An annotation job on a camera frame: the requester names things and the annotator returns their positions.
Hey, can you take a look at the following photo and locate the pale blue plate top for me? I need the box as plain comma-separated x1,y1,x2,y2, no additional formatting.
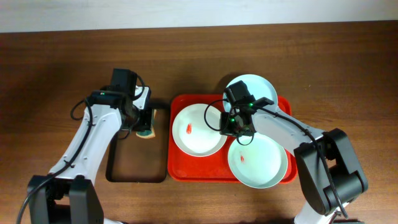
227,74,279,112

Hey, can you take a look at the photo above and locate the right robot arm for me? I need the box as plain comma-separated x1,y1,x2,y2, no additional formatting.
221,95,368,223

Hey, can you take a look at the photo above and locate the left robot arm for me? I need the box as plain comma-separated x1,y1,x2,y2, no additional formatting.
21,86,152,223

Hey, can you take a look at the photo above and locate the white plate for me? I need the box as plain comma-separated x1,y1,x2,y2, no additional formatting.
172,103,227,157

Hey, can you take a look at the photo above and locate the pale blue plate bottom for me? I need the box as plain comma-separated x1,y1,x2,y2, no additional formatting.
228,133,289,189

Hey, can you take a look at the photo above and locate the green and yellow sponge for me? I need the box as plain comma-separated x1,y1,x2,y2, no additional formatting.
136,109,157,139

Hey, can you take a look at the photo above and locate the red plastic tray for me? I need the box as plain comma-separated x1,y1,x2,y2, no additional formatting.
167,93,298,184

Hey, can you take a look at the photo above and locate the black rectangular tray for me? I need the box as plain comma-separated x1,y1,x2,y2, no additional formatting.
106,100,170,183

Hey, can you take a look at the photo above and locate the pale blue plate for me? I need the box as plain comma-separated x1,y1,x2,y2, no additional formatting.
228,133,289,189
227,74,279,112

